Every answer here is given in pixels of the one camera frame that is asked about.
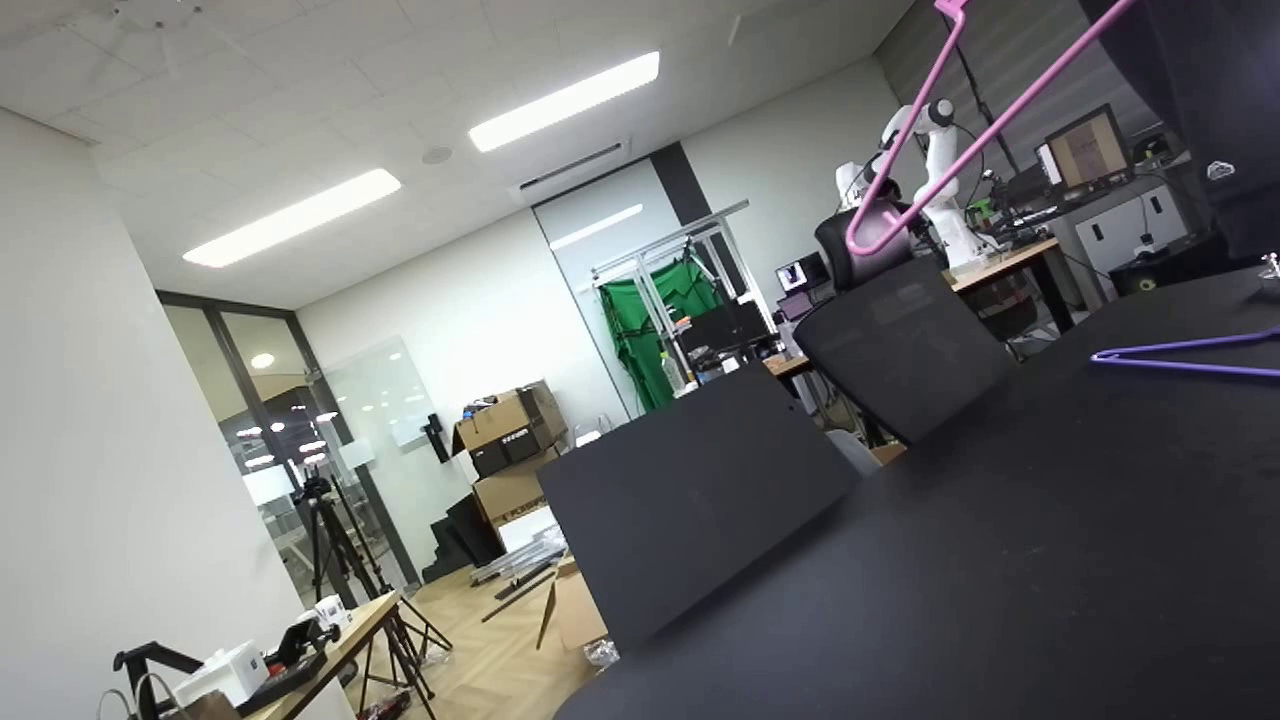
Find black camera tripod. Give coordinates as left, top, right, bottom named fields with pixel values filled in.
left=287, top=466, right=456, bottom=671

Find small computer monitor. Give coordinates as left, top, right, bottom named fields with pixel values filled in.
left=777, top=247, right=830, bottom=295

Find black mesh office chair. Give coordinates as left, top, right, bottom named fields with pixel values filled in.
left=795, top=196, right=1016, bottom=450

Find silver clothes rack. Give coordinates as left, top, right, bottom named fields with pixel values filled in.
left=583, top=196, right=753, bottom=403

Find long ceiling light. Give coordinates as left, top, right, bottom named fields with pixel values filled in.
left=179, top=165, right=402, bottom=271
left=463, top=46, right=665, bottom=157

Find grey window blinds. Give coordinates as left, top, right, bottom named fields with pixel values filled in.
left=872, top=0, right=1114, bottom=174

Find ceiling air vent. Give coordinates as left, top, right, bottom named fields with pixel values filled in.
left=514, top=137, right=632, bottom=196

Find glass partition door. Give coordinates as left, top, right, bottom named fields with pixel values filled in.
left=157, top=291, right=392, bottom=604

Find green cloth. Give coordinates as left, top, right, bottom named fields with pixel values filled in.
left=595, top=254, right=733, bottom=417

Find black rounded board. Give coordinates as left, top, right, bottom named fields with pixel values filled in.
left=535, top=362, right=860, bottom=656

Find closed cardboard box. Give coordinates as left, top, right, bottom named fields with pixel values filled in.
left=473, top=454, right=555, bottom=526

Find small wooden table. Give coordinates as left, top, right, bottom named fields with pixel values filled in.
left=250, top=590, right=402, bottom=720

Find large tilted monitor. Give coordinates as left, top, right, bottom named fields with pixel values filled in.
left=1034, top=104, right=1137, bottom=192

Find wall whiteboard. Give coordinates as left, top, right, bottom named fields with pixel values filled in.
left=322, top=337, right=434, bottom=454

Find wooden stick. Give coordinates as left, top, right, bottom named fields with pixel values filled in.
left=530, top=574, right=564, bottom=650

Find open cardboard box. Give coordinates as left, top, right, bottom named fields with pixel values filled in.
left=451, top=376, right=572, bottom=465

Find pink hanger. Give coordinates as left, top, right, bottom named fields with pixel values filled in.
left=841, top=0, right=1137, bottom=260

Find white box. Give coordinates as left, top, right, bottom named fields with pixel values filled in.
left=172, top=639, right=273, bottom=712

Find white cabinet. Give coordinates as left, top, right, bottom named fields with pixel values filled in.
left=1067, top=174, right=1190, bottom=275

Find lavender hanger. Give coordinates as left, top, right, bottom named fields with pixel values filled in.
left=1087, top=324, right=1280, bottom=382

